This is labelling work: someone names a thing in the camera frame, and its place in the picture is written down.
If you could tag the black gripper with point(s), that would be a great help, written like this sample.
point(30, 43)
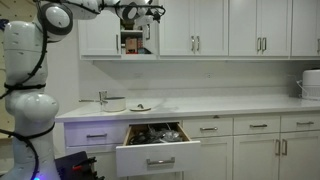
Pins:
point(156, 16)

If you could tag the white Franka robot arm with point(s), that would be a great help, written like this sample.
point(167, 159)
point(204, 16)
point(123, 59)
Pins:
point(30, 110)

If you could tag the white cabinet shelf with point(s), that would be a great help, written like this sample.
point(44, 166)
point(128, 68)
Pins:
point(131, 31)

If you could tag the open white wooden drawer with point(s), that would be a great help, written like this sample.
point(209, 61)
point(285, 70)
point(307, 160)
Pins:
point(133, 160)

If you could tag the brown cardboard box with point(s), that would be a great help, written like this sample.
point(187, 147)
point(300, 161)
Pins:
point(131, 46)

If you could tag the flat pot lid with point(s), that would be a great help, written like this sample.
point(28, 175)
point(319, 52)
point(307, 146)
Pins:
point(140, 108)

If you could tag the white drawer front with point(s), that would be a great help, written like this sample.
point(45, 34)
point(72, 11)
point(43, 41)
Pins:
point(78, 133)
point(288, 124)
point(241, 123)
point(190, 128)

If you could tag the dark utensils pile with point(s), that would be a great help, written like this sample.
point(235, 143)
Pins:
point(156, 135)

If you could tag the white cylindrical appliance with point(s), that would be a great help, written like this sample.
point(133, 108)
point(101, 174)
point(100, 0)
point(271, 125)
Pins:
point(311, 83)

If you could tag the red black hand tool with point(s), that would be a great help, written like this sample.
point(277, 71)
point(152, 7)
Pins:
point(77, 167)

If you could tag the white upper cabinet frame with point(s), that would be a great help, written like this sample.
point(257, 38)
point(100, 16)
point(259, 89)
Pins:
point(200, 58)

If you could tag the white wall outlet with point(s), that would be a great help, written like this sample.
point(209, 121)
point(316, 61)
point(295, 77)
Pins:
point(209, 75)

